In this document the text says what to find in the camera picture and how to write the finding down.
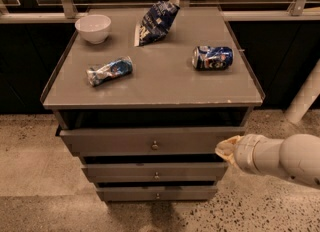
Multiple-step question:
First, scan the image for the grey top drawer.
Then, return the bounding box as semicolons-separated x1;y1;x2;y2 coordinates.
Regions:
60;127;244;156

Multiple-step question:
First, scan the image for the grey drawer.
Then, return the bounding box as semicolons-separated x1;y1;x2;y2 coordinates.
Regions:
60;127;244;156
82;162;227;183
96;185;217;202

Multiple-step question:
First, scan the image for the grey bottom drawer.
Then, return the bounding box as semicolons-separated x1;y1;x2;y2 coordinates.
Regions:
96;185;217;202

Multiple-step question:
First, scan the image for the grey drawer cabinet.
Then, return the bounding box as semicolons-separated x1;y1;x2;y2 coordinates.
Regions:
41;7;264;189

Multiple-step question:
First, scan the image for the grey middle drawer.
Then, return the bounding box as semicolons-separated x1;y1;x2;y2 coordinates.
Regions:
82;162;227;183

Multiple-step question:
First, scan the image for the blue soda can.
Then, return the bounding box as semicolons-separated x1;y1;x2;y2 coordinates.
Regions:
192;46;233;71

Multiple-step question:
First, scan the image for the white diagonal pole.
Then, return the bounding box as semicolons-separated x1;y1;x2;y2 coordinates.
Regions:
285;59;320;123

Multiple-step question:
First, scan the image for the blue chip bag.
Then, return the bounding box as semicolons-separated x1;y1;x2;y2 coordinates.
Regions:
138;1;180;46

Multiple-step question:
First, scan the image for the crushed blue plastic bottle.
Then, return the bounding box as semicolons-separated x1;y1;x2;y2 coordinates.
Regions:
86;56;133;87

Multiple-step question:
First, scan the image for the white ceramic bowl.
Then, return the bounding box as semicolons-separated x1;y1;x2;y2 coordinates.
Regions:
75;14;111;44

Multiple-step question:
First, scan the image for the metal window railing frame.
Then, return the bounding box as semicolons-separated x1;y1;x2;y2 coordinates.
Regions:
0;0;320;24

